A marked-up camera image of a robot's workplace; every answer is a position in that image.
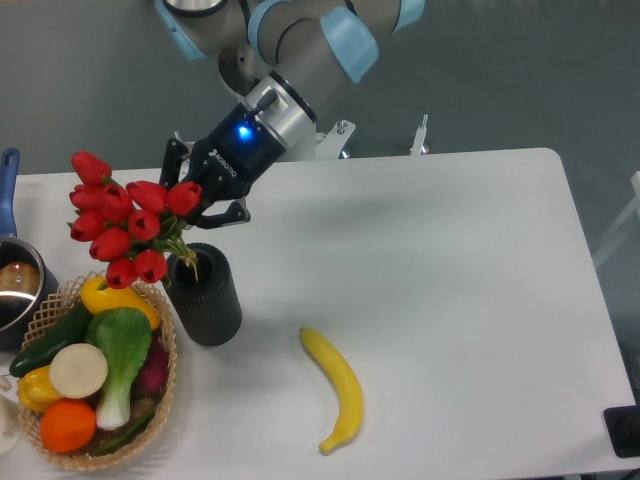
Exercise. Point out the yellow bell pepper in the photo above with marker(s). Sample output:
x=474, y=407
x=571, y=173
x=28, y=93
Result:
x=36, y=392

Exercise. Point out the white clamp bracket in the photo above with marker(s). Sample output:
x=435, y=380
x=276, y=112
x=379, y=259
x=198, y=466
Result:
x=419, y=147

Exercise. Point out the white frame at right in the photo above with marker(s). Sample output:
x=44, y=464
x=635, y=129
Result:
x=617, y=232

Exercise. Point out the orange fruit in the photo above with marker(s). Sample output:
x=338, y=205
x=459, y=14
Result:
x=68, y=425

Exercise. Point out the dark grey ribbed vase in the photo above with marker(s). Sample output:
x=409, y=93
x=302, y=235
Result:
x=204, y=296

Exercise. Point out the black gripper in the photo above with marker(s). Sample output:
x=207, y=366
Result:
x=225, y=164

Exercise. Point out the woven wicker basket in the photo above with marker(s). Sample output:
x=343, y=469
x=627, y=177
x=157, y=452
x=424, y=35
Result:
x=50, y=312

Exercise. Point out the green bok choy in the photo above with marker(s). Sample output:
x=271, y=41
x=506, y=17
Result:
x=123, y=335

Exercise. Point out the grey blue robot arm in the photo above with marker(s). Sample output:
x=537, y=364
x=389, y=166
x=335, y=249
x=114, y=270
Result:
x=313, y=50

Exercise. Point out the green chili pepper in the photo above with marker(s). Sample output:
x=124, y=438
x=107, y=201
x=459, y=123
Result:
x=127, y=436

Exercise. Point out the yellow banana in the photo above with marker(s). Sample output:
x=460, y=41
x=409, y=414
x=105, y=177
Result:
x=346, y=386

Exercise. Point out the blue handled saucepan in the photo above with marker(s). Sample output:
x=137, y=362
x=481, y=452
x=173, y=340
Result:
x=25, y=279

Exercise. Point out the black device at table edge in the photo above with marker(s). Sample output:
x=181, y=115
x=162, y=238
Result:
x=623, y=429

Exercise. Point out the white round radish slice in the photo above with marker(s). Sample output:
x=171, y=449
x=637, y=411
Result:
x=78, y=371

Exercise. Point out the green cucumber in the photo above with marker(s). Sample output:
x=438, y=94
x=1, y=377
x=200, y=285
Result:
x=71, y=329

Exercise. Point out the red tulip bouquet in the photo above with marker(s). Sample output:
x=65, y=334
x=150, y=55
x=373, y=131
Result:
x=132, y=228

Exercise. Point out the yellow squash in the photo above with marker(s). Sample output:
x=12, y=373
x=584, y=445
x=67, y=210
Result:
x=97, y=297

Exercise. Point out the purple sweet potato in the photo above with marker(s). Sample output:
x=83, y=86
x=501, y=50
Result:
x=154, y=372

